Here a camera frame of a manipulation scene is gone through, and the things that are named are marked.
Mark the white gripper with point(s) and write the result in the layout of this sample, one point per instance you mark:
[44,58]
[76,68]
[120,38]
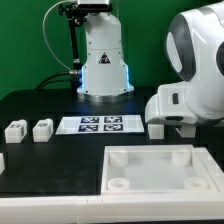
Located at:
[168,107]

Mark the white square tabletop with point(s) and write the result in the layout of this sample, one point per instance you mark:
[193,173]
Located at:
[147,169]

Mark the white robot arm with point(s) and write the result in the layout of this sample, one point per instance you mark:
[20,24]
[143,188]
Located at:
[195,50]

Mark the white sheet with markers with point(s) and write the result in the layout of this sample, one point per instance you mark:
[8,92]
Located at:
[100,124]

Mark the white part left edge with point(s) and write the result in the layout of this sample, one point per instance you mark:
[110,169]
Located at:
[2,164]

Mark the black camera stand pole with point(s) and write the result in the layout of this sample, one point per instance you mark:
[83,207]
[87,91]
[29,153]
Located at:
[75,80]

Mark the white obstacle wall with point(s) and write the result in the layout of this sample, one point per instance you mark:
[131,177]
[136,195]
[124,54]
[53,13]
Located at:
[112,208]

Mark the black camera on stand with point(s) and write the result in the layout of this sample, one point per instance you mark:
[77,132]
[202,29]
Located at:
[89,6]

